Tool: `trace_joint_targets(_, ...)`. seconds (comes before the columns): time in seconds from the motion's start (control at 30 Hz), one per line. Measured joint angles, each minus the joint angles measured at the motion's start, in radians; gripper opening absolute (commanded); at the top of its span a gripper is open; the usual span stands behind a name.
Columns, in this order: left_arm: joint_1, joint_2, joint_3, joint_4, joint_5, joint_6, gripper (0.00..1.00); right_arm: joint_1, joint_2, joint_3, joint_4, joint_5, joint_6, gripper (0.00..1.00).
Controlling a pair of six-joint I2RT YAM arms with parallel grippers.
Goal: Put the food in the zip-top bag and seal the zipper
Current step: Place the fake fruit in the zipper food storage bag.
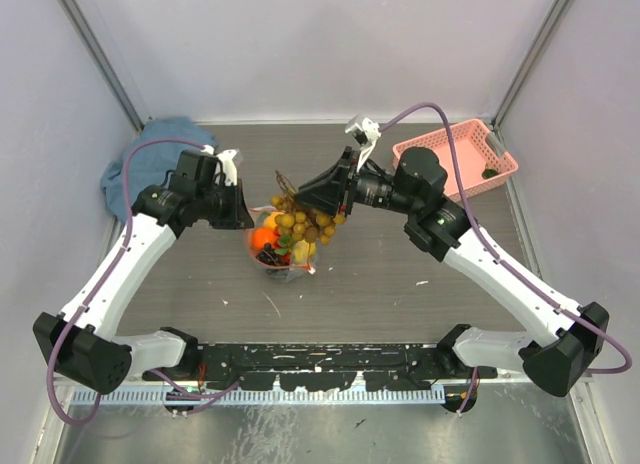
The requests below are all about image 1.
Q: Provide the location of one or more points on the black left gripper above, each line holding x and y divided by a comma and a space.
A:
238, 217

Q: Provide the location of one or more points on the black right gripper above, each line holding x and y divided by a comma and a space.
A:
330, 189

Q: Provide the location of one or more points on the brown longan bunch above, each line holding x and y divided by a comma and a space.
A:
302, 223

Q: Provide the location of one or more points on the yellow round fruit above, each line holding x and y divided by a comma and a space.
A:
303, 253

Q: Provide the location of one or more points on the orange-yellow peach fruit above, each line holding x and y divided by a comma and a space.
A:
270, 221

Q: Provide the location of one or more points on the orange persimmon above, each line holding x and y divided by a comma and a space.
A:
261, 236

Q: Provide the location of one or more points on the clear zip top bag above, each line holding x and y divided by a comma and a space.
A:
283, 274

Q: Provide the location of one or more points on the dark grape bunch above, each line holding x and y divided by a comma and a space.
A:
268, 257

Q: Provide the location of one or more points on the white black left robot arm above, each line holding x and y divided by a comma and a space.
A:
80, 342

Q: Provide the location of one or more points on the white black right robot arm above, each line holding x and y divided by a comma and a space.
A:
560, 338

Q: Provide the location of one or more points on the blue cloth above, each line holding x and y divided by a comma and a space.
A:
149, 165

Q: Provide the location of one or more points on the pink perforated plastic basket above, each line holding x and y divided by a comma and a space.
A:
474, 154

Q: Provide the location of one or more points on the small green leaf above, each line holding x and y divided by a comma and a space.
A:
489, 173

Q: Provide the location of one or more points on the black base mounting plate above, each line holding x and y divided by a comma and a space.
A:
321, 367

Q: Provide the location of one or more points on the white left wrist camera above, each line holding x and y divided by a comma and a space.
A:
229, 159

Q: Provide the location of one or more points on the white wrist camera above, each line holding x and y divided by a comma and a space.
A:
229, 159
366, 132

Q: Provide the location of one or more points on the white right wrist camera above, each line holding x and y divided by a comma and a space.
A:
366, 132

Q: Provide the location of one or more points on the white slotted cable duct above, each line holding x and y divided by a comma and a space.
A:
356, 395

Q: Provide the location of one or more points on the aluminium frame post left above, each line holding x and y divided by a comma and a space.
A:
101, 60

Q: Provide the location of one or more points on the aluminium frame post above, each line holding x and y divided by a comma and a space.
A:
542, 39
101, 60

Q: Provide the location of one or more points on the aluminium frame post right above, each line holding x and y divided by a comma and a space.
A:
542, 39

